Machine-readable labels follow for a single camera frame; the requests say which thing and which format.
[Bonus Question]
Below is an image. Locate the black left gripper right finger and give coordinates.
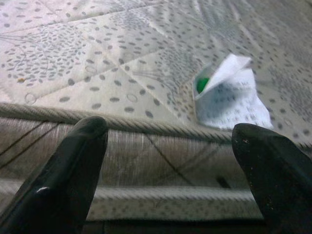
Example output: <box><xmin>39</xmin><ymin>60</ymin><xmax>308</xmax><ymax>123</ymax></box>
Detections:
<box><xmin>231</xmin><ymin>123</ymin><xmax>312</xmax><ymax>234</ymax></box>

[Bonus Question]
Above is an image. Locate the grey patterned mattress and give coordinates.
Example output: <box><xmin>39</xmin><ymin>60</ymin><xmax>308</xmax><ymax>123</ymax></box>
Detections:
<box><xmin>0</xmin><ymin>0</ymin><xmax>312</xmax><ymax>222</ymax></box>

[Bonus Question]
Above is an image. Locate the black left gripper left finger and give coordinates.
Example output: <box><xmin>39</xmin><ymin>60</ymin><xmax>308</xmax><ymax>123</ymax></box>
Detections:
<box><xmin>0</xmin><ymin>116</ymin><xmax>109</xmax><ymax>234</ymax></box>

